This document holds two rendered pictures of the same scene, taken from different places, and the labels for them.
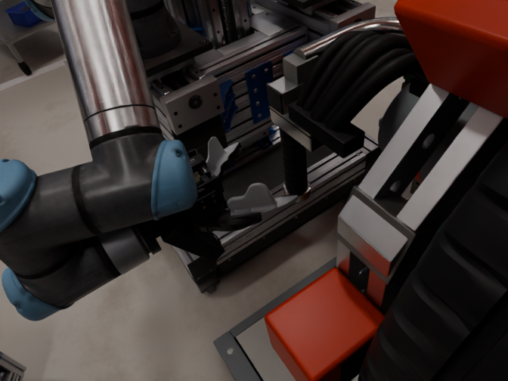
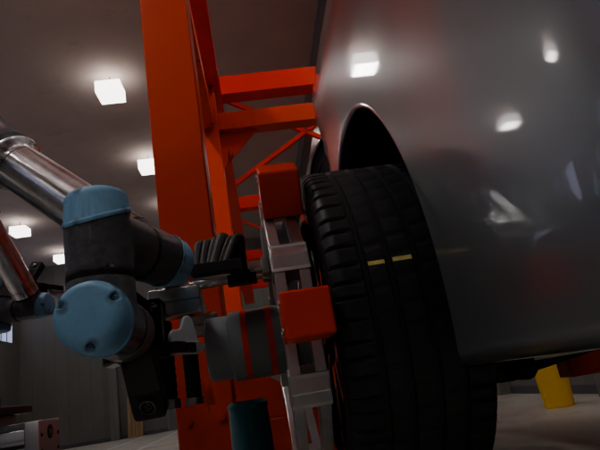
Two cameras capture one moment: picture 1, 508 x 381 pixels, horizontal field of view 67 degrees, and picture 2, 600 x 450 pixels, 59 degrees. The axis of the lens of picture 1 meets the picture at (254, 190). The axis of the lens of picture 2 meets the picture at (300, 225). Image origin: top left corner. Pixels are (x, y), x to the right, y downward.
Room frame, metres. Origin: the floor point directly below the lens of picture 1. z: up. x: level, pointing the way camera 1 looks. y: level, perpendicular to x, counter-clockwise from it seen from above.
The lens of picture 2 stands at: (-0.12, 0.72, 0.75)
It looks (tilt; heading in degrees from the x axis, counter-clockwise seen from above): 17 degrees up; 289
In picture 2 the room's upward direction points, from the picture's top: 10 degrees counter-clockwise
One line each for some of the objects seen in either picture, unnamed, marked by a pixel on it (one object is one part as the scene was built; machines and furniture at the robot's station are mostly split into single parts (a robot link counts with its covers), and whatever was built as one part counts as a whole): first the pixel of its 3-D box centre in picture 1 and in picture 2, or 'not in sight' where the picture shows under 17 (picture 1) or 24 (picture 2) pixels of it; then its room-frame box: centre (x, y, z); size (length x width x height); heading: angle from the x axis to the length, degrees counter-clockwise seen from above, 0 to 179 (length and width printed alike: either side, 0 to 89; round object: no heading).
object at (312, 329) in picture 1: (324, 332); (304, 315); (0.15, -0.04, 0.85); 0.09 x 0.08 x 0.07; 115
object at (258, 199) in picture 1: (261, 197); (188, 334); (0.34, -0.01, 0.86); 0.09 x 0.03 x 0.06; 79
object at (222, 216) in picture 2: not in sight; (220, 246); (1.56, -2.43, 1.75); 0.19 x 0.19 x 2.45; 25
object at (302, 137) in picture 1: (304, 112); (176, 302); (0.40, -0.08, 0.93); 0.09 x 0.05 x 0.05; 25
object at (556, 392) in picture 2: not in sight; (552, 379); (-0.48, -6.85, 0.32); 0.42 x 0.40 x 0.64; 26
